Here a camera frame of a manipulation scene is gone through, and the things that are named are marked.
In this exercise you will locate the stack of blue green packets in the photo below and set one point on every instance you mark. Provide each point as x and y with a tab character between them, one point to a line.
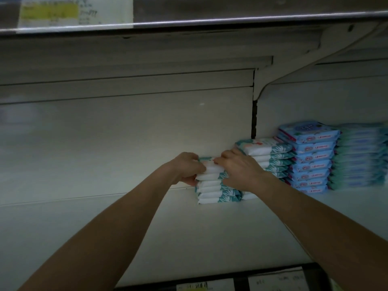
361	157

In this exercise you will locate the metal store shelving unit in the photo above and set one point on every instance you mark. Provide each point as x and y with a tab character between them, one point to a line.
91	136

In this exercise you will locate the wipes packet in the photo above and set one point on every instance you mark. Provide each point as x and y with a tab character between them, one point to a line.
210	168

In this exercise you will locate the person's left hand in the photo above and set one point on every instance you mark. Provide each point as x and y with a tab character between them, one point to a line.
182	169

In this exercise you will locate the person's right forearm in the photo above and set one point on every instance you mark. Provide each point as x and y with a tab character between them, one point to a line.
327	233

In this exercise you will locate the stack of blue red packets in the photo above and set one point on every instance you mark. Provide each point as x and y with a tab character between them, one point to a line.
312	160

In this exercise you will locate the person's right hand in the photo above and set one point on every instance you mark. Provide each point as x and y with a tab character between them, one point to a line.
242	171

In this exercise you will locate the person's left forearm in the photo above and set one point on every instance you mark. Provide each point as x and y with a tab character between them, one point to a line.
97	245

